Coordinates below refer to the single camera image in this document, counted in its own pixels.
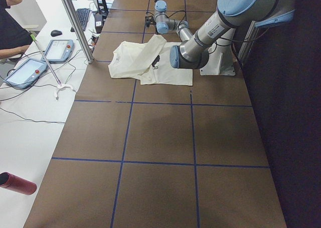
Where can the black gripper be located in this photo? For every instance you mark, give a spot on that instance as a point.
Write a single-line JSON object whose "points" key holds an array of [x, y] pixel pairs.
{"points": [[155, 59]]}

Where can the white cotton t-shirt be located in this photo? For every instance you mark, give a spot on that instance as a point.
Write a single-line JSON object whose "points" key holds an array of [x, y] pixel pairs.
{"points": [[149, 63]]}

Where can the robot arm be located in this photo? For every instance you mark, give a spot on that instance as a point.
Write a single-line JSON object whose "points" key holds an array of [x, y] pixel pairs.
{"points": [[162, 22], [230, 14]]}

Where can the black power adapter box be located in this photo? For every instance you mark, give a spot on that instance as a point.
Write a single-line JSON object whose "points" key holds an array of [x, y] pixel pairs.
{"points": [[98, 19]]}

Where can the black keyboard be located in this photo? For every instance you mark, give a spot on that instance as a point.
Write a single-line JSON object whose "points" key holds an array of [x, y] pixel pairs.
{"points": [[83, 16]]}

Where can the black computer mouse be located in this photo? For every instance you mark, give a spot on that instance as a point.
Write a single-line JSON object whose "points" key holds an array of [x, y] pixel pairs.
{"points": [[55, 33]]}

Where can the far teach pendant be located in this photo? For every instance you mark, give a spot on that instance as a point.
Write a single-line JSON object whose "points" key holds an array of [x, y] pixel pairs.
{"points": [[59, 51]]}

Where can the teach pendant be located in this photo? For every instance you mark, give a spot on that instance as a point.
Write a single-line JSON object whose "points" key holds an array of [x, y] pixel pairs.
{"points": [[26, 74], [59, 51]]}

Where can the metal reach stick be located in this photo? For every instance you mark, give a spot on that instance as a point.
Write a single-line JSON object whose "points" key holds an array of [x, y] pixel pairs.
{"points": [[46, 60]]}

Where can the near teach pendant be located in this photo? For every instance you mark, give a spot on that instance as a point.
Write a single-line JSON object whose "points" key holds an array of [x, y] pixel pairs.
{"points": [[26, 74]]}

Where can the seated person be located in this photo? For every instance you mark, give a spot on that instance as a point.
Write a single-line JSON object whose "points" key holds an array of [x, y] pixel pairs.
{"points": [[14, 39]]}

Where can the red water bottle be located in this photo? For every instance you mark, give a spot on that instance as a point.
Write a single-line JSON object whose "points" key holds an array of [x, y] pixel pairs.
{"points": [[17, 184]]}

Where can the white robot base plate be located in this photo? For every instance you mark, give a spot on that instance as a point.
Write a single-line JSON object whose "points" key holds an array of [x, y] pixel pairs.
{"points": [[220, 58]]}

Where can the aluminium frame post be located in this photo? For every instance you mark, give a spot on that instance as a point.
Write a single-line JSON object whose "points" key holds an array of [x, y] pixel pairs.
{"points": [[71, 13]]}

